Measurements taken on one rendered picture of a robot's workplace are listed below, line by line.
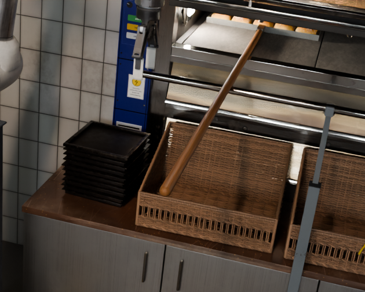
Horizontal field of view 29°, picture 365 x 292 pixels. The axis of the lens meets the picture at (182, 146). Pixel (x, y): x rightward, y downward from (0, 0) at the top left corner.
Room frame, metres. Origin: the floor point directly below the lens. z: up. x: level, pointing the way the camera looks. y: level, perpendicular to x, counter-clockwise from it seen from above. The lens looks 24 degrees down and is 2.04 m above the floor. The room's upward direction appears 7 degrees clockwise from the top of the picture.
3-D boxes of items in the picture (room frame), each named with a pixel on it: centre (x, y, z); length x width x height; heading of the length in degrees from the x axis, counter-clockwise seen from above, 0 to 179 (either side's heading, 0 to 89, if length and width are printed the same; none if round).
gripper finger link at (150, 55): (2.18, 0.13, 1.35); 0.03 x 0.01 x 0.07; 79
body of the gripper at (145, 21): (2.11, 0.15, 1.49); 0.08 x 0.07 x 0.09; 169
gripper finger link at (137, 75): (2.04, 0.16, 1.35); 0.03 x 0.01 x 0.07; 79
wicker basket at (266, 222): (2.60, -0.16, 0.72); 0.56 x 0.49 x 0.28; 80
